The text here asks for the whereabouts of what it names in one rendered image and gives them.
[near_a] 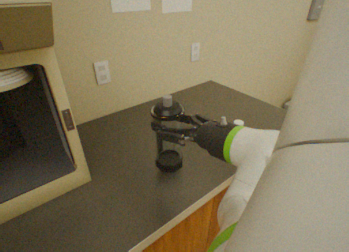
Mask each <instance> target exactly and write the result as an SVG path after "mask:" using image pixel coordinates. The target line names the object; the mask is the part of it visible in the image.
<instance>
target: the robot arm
mask: <svg viewBox="0 0 349 252"><path fill-rule="evenodd" d="M190 121H191V125H193V127H184V128H166V126H165V125H162V124H160V123H156V122H155V121H151V127H152V130H153V131H155V132H156V133H157V135H158V138H159V140H165V141H167V142H174V143H176V144H179V145H181V146H185V143H186V142H189V141H190V142H195V143H197V145H199V147H200V148H203V149H204V150H207V151H208V153H209V154H210V155H211V156H213V157H216V158H218V159H220V160H222V161H225V162H226V163H229V164H231V165H234V166H236V167H237V170H236V173H235V175H234V178H233V180H232V182H231V184H230V186H229V188H228V189H227V191H226V194H225V195H224V197H223V199H222V201H221V202H220V204H219V208H218V211H217V221H218V223H219V228H220V231H219V233H218V234H217V236H216V237H215V238H214V241H213V242H212V243H211V246H210V247H209V249H208V250H207V252H349V0H325V1H324V3H323V7H322V11H321V14H320V17H319V19H318V23H317V25H316V30H315V32H314V36H313V38H312V42H311V45H310V47H309V52H308V53H307V56H306V60H305V62H304V65H303V68H302V70H301V74H300V76H299V79H298V82H297V86H296V87H295V89H294V94H293V95H292V99H291V101H290V105H289V107H288V109H287V113H286V115H285V119H284V122H283V123H282V128H281V129H280V131H277V130H262V129H254V128H248V127H244V126H242V125H236V124H234V123H231V122H228V121H226V117H225V116H223V117H222V121H219V122H217V121H216V120H213V119H210V118H207V117H205V116H203V115H201V114H199V113H196V115H195V116H194V115H188V114H184V116H182V123H187V124H190ZM186 130H187V131H186Z"/></svg>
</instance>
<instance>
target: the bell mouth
mask: <svg viewBox="0 0 349 252"><path fill-rule="evenodd" d="M33 77H34V74H33V73H32V72H31V71H30V69H28V67H26V66H21V67H12V68H9V69H0V92H4V91H9V90H11V89H15V88H17V87H19V86H22V85H24V84H26V83H28V82H30V81H31V80H32V79H33Z"/></svg>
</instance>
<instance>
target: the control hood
mask: <svg viewBox="0 0 349 252"><path fill-rule="evenodd" d="M0 40H1V43H2V45H3V49H4V50H0V52H11V51H15V50H26V49H30V48H38V47H47V46H53V44H55V41H54V31H53V20H52V1H51V0H0Z"/></svg>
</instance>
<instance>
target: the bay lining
mask: <svg viewBox="0 0 349 252"><path fill-rule="evenodd" d="M26 67H28V69H30V71H31V72H32V73H33V74H34V77H33V79H32V80H31V81H30V82H28V83H26V84H24V85H22V86H19V87H17V88H15V89H11V90H9V91H4V92H0V164H1V162H3V160H5V159H6V158H7V157H8V156H10V155H11V154H12V153H13V152H14V151H15V150H18V149H20V148H24V147H26V146H37V147H44V148H64V149H65V150H66V151H67V154H68V155H69V158H70V159H71V160H72V163H73V164H74V158H73V155H72V151H71V149H70V146H69V143H68V141H67V138H66V134H65V131H64V128H63V125H62V123H61V119H60V116H59V112H58V110H57V106H56V103H55V99H54V97H53V96H52V91H51V89H50V85H49V83H48V80H47V76H46V74H45V69H44V67H43V66H42V65H40V64H33V65H26Z"/></svg>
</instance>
